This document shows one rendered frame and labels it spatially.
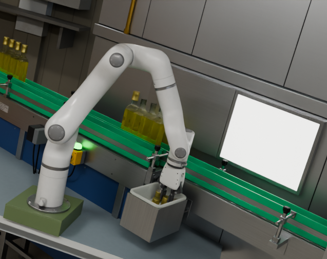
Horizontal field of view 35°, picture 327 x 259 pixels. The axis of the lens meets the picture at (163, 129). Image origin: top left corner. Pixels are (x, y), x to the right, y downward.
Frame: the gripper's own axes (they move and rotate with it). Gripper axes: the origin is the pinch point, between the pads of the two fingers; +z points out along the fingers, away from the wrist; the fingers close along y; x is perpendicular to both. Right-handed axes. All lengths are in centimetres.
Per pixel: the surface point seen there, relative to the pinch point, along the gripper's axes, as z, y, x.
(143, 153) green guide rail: -11.3, 20.7, -3.9
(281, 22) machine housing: -84, -12, -33
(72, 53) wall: 2, 270, -190
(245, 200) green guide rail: -9.5, -29.3, -14.9
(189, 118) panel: -28.5, 17.6, -29.7
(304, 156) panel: -33, -42, -31
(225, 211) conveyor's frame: -1.2, -23.1, -12.7
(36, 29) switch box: -13, 297, -162
